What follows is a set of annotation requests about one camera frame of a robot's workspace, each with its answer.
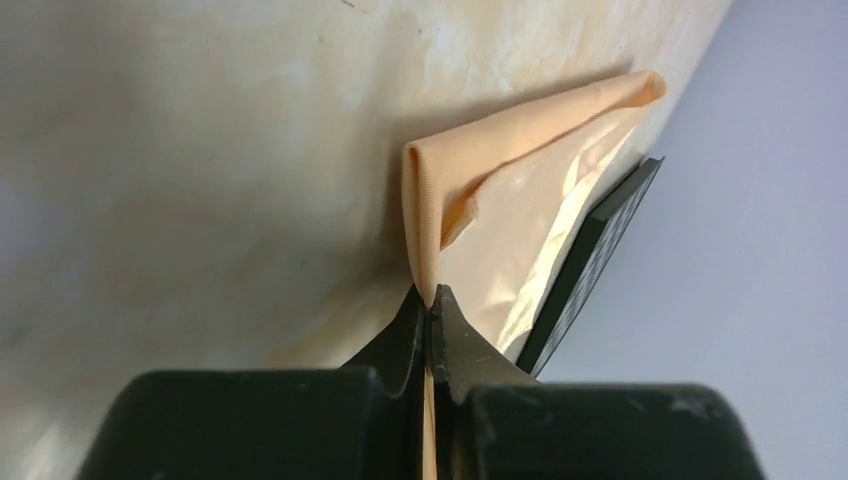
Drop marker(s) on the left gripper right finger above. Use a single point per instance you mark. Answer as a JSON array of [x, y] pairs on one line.
[[494, 421]]

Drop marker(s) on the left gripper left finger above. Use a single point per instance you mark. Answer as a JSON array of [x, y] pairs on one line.
[[362, 420]]

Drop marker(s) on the orange cloth napkin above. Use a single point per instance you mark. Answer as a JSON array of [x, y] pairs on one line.
[[487, 207]]

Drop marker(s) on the black white checkerboard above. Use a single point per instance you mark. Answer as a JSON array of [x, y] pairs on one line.
[[594, 244]]

